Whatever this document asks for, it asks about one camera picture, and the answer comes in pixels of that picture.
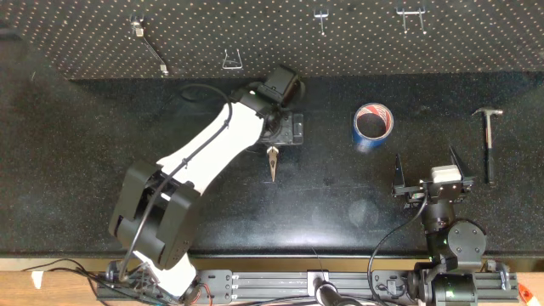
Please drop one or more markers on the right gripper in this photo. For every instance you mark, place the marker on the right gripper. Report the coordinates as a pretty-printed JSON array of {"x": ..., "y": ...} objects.
[{"x": 446, "y": 191}]

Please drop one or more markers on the black and white pliers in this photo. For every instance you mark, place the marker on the black and white pliers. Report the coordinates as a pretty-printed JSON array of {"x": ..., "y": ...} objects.
[{"x": 273, "y": 163}]

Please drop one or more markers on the wrench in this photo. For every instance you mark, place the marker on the wrench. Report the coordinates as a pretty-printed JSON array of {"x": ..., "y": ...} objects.
[{"x": 151, "y": 50}]

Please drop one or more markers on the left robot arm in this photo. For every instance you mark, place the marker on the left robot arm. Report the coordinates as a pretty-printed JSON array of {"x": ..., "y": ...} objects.
[{"x": 221, "y": 144}]

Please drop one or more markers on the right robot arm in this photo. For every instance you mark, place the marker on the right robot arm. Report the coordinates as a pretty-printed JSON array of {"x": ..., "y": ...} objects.
[{"x": 465, "y": 246}]

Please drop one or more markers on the black pegboard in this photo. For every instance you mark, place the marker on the black pegboard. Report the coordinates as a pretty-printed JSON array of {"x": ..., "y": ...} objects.
[{"x": 297, "y": 47}]

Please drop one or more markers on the roll of blue tape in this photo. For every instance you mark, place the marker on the roll of blue tape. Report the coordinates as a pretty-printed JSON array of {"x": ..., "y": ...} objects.
[{"x": 370, "y": 142}]

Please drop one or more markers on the hammer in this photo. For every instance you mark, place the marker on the hammer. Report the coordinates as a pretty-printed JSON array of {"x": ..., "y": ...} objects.
[{"x": 489, "y": 144}]

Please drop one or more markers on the white tape strip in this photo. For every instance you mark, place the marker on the white tape strip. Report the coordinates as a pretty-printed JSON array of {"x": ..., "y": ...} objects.
[{"x": 37, "y": 278}]

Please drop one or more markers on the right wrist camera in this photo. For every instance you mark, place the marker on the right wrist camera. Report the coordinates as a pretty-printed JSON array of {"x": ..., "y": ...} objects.
[{"x": 445, "y": 174}]

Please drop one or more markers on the mounting rail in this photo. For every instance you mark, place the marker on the mounting rail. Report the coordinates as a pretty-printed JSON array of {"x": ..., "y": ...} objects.
[{"x": 272, "y": 285}]

